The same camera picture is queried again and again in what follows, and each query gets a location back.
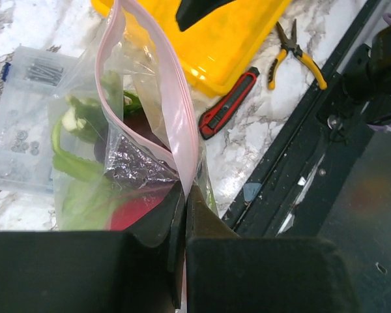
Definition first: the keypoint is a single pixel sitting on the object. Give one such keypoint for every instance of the green celery stalk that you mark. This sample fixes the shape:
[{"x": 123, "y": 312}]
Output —
[{"x": 85, "y": 120}]

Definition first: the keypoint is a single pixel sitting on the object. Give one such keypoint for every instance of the clear zip top bag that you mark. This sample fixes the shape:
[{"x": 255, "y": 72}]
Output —
[{"x": 167, "y": 128}]

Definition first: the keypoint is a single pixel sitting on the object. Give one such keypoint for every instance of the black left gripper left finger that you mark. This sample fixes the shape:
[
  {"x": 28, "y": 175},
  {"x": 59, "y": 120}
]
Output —
[{"x": 138, "y": 269}]

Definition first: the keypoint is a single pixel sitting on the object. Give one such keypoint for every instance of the yellow handled pliers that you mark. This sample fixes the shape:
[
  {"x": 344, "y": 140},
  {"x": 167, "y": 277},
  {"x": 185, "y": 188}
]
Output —
[{"x": 290, "y": 45}]

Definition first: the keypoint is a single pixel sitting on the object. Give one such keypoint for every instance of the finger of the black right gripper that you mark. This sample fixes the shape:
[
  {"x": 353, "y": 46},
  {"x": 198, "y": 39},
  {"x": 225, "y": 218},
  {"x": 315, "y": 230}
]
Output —
[{"x": 190, "y": 12}]

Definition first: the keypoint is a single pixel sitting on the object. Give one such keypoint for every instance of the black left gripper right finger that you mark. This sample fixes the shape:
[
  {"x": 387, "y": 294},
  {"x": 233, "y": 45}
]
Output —
[{"x": 229, "y": 273}]

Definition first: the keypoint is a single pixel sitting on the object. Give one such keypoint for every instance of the yellow plastic tray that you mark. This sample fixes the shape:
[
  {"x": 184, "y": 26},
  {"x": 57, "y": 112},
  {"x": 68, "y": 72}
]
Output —
[{"x": 210, "y": 55}]

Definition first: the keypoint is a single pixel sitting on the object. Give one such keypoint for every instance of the red utility knife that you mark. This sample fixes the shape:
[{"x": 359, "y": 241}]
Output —
[{"x": 216, "y": 117}]

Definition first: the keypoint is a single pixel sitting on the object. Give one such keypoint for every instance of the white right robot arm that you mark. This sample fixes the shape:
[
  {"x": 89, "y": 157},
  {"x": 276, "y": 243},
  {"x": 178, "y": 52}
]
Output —
[{"x": 371, "y": 77}]

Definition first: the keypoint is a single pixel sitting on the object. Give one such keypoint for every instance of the clear plastic screw box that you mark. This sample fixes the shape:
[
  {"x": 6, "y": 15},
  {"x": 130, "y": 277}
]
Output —
[{"x": 25, "y": 152}]

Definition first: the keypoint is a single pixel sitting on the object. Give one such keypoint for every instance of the dark red onion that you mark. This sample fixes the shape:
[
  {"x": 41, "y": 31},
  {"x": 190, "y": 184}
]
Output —
[{"x": 126, "y": 165}]

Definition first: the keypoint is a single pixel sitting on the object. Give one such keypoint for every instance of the red tomato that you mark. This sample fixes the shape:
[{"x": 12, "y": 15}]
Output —
[{"x": 132, "y": 210}]

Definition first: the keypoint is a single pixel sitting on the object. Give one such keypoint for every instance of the green cabbage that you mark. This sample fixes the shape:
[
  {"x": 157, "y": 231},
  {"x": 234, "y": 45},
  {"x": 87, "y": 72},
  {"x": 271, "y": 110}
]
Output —
[{"x": 88, "y": 206}]

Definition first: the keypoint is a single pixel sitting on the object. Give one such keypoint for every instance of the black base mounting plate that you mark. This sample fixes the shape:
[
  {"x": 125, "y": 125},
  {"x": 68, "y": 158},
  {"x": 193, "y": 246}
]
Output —
[{"x": 297, "y": 181}]

